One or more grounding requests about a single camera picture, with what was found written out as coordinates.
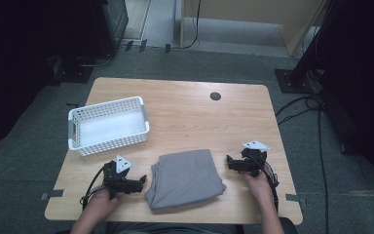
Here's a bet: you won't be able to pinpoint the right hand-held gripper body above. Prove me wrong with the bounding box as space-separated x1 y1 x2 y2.
236 140 271 178

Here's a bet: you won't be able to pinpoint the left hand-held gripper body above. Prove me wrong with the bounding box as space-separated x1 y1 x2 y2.
102 154 144 200

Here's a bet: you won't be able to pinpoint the grey cloth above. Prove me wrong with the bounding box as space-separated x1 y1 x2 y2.
144 148 227 212

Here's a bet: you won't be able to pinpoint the person's right hand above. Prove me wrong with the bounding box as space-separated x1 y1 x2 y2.
241 170 275 203

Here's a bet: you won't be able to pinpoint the person's left hand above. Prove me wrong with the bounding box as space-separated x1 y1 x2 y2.
85 187 124 216

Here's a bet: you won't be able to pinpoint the white perforated plastic basket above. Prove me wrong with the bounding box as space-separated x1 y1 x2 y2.
67 96 151 157

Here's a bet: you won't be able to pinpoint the grey floor tape strip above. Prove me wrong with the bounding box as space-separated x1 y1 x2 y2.
284 192 308 207
40 188 65 201

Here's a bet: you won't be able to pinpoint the black floor stand base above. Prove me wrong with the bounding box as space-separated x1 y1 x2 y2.
46 54 94 87

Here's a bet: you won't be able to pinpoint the dark curtain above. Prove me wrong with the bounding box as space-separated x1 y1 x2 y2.
0 0 95 154
318 0 374 197

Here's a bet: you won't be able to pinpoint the light wooden cabinet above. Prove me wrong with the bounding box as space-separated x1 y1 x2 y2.
179 0 328 58

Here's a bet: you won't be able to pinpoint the black equipment cabinet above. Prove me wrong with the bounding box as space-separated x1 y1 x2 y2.
90 0 131 57

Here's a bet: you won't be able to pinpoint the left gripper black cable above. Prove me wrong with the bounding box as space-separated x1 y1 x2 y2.
80 161 112 212

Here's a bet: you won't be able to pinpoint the right gripper cable bundle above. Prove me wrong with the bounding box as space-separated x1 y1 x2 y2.
258 157 281 213

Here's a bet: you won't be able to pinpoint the black floor cables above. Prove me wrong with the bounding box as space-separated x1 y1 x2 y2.
275 92 331 234

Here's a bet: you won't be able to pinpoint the black stand base plate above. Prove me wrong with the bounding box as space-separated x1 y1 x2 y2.
274 68 317 96

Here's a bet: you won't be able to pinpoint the black hanging cable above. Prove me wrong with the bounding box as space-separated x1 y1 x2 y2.
169 0 203 51

